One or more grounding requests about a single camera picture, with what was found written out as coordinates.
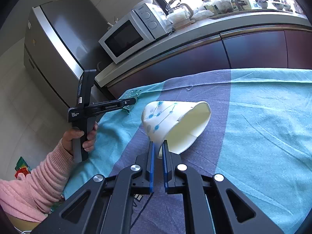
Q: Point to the glass kettle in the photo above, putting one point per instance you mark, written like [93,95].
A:
[179,11]

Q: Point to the kitchen counter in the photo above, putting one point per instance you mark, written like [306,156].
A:
[243,20]

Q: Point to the person's left hand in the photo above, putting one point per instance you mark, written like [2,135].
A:
[70,135]

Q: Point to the clear plastic wrapper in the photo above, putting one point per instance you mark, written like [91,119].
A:
[133,93]

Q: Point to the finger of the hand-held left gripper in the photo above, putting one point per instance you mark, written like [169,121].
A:
[126,103]

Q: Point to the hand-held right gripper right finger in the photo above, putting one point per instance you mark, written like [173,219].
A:
[165,165]

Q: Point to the white patterned paper cup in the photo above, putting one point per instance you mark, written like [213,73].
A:
[165,119]

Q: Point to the white plastic bag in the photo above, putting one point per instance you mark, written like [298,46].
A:
[203,14]

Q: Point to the dark brown base cabinets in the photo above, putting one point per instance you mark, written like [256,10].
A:
[251,51]

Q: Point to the silver refrigerator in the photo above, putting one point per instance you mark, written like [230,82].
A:
[61,41]

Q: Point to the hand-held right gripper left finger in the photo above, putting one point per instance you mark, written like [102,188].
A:
[152,165]

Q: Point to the white microwave oven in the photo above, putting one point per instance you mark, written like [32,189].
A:
[124,39]

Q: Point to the colourful bag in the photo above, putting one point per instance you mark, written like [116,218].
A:
[23,167]

